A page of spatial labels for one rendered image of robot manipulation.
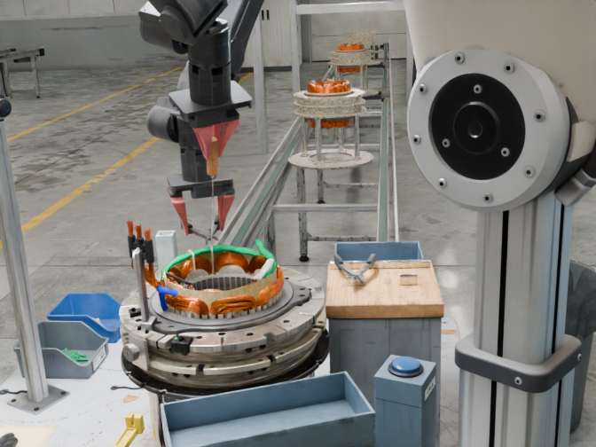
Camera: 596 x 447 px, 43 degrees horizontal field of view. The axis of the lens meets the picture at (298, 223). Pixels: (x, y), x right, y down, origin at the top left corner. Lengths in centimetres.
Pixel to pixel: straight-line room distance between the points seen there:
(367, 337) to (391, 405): 19
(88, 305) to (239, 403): 100
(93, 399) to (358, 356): 60
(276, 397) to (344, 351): 28
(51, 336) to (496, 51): 136
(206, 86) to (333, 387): 44
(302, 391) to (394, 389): 14
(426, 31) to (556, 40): 12
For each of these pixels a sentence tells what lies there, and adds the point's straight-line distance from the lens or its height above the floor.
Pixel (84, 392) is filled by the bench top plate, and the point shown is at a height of 78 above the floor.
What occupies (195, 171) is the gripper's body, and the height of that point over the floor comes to 128.
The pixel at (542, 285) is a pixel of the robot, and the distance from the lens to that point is 79.
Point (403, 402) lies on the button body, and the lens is 108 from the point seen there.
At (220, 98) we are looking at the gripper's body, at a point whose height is 142.
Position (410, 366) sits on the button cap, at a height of 104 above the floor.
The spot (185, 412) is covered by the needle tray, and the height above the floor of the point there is 105.
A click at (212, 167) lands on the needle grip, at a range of 112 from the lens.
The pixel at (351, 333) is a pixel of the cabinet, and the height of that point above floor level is 101.
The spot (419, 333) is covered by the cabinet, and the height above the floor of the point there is 101.
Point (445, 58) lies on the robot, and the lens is 71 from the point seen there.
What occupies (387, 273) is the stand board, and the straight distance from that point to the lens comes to 135.
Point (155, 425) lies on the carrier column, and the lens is 132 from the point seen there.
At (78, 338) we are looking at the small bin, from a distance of 180.
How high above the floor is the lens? 156
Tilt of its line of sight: 18 degrees down
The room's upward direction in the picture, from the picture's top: 3 degrees counter-clockwise
